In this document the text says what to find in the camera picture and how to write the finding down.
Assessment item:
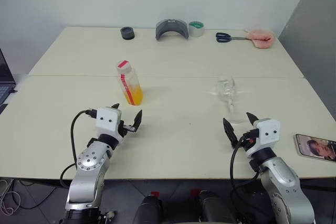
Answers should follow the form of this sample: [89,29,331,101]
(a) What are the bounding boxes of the white floor cable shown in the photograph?
[0,177,22,216]

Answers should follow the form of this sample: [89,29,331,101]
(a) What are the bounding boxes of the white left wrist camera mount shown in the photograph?
[95,106,127,146]

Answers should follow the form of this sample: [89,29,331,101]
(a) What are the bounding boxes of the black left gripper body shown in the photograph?
[119,119,138,138]

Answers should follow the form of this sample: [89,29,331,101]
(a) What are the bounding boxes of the grey curved headband pad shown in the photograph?
[155,18,191,42]

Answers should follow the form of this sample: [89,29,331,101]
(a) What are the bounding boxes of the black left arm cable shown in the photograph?
[59,108,98,189]

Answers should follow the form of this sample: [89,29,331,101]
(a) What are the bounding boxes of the smartphone with lit screen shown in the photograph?
[295,133,336,163]

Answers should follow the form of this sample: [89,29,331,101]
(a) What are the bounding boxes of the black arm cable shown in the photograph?
[59,108,98,189]
[229,130,264,210]

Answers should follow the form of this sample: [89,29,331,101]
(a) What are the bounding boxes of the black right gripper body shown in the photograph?
[236,129,258,153]

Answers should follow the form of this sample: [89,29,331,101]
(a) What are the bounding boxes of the bottle with orange liquid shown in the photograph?
[115,60,144,107]

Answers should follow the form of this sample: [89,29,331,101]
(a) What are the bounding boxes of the silver tape roll green core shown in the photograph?
[188,20,206,38]

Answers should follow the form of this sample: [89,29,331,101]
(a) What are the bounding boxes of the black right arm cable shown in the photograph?
[229,130,264,210]

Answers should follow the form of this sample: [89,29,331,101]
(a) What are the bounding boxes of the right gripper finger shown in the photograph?
[246,112,259,126]
[223,118,239,149]

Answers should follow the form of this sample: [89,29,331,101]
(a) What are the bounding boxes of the pink fluffy cloth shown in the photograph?
[245,29,276,50]

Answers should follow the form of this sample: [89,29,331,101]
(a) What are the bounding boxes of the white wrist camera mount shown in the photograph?
[95,106,127,146]
[246,118,282,158]

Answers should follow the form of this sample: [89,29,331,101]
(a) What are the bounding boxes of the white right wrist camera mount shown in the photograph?
[246,118,282,158]

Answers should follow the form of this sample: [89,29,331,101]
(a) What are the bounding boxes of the black round tape roll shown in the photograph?
[120,26,135,41]

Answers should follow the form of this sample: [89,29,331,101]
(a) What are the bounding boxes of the white bottle cap red tape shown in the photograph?
[115,60,132,74]

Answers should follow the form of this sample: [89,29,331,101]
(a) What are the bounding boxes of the black handled scissors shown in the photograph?
[215,32,253,44]

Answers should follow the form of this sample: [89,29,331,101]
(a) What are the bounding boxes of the dark laptop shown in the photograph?
[0,48,18,107]

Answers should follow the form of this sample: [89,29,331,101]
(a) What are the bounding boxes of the dark rounded shape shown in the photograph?
[133,194,163,224]
[198,190,237,224]

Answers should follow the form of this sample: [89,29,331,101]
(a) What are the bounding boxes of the black floor cable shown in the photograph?
[12,179,58,211]

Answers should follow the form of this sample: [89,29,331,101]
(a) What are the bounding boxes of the clear wine glass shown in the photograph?
[215,75,249,125]

